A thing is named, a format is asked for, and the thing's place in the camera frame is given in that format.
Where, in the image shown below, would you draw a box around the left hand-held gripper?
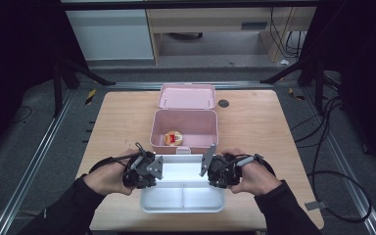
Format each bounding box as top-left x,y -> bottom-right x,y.
121,151 -> 165,191

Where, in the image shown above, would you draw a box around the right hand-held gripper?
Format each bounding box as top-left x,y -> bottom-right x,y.
199,143 -> 245,190

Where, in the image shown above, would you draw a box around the white divided tray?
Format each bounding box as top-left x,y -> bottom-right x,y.
139,153 -> 226,214

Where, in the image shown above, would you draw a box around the pink storage box with lid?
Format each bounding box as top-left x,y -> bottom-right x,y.
149,82 -> 220,157

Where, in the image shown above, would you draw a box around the person's right hand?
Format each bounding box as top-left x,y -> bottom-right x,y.
221,147 -> 284,197

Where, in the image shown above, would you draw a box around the person's left hand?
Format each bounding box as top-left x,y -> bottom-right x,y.
82,148 -> 140,197

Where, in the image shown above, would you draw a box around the yellow black tape strip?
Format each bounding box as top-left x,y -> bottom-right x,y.
84,88 -> 98,107
287,86 -> 306,102

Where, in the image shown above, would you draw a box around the small grey tag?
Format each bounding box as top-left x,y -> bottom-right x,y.
305,200 -> 328,212

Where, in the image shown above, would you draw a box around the black metal stand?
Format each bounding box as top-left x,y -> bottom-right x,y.
51,54 -> 117,118
259,54 -> 341,116

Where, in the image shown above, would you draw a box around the white cabinet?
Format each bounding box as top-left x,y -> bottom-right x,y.
65,9 -> 155,62

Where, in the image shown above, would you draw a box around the light wooden desk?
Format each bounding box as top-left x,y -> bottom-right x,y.
145,6 -> 317,65

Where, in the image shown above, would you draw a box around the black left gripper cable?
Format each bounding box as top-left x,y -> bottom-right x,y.
89,142 -> 149,174

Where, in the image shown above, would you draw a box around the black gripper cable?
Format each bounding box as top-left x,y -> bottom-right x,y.
89,142 -> 149,174
219,152 -> 373,225

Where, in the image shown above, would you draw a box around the aluminium floor rail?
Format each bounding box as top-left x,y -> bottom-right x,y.
0,89 -> 76,235
301,87 -> 376,235

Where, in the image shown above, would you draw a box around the black floor cables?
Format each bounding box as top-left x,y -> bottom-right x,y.
289,95 -> 345,149

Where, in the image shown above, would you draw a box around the thin black floor cable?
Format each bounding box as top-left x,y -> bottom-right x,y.
7,104 -> 34,125

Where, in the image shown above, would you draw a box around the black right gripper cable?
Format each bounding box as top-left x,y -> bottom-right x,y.
219,152 -> 373,225

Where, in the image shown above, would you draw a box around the black cables under desk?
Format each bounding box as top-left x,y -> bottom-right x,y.
268,7 -> 308,60

